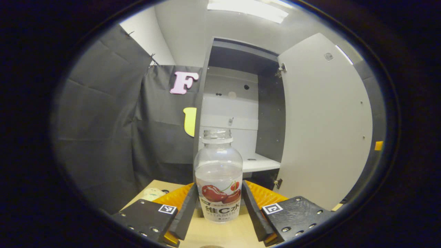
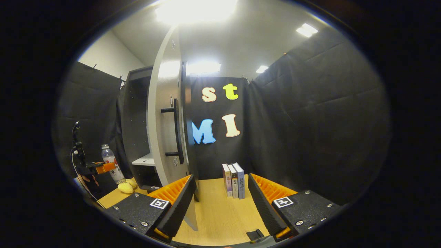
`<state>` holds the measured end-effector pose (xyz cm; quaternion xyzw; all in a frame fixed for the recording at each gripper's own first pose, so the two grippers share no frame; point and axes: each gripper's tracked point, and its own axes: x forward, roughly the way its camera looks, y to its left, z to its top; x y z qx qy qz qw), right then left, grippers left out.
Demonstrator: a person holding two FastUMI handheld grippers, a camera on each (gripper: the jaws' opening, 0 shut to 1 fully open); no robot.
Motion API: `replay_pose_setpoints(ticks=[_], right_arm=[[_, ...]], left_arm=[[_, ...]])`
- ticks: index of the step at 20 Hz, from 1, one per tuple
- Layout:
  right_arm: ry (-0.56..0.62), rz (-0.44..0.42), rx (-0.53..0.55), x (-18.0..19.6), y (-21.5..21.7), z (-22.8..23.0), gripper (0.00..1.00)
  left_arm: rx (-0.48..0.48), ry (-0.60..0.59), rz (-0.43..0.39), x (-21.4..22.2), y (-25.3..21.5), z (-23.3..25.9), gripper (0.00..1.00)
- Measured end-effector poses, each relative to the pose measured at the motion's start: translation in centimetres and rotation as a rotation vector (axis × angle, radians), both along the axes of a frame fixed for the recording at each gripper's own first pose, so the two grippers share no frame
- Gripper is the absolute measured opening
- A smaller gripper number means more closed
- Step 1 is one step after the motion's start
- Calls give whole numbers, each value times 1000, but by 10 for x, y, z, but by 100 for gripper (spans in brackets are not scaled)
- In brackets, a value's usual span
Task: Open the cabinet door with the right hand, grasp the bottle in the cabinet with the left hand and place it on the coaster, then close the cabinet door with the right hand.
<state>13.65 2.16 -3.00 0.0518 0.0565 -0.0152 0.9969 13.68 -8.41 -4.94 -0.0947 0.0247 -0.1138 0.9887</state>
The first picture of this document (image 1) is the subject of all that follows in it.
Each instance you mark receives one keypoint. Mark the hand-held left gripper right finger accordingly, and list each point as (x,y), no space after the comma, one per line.
(253,213)

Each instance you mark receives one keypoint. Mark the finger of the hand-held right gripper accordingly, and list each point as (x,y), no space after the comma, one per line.
(378,145)

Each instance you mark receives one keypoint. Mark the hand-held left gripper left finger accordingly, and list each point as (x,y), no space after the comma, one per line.
(186,217)

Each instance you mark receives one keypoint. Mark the round brown coaster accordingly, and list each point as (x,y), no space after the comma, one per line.
(212,246)

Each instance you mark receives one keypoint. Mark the clear plastic bottle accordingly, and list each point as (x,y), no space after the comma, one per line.
(218,172)

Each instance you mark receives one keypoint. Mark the light grey cabinet door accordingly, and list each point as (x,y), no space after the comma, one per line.
(324,131)

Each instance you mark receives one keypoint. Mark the dark grey cabinet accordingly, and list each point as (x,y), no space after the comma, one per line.
(272,120)

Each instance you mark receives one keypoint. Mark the metal door hinge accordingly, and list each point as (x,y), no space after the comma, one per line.
(278,183)
(281,70)

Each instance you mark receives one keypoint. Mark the white cabinet shelf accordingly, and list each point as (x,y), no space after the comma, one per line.
(258,163)

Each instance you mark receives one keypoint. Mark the cream plush toy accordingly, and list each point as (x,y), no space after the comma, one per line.
(153,194)

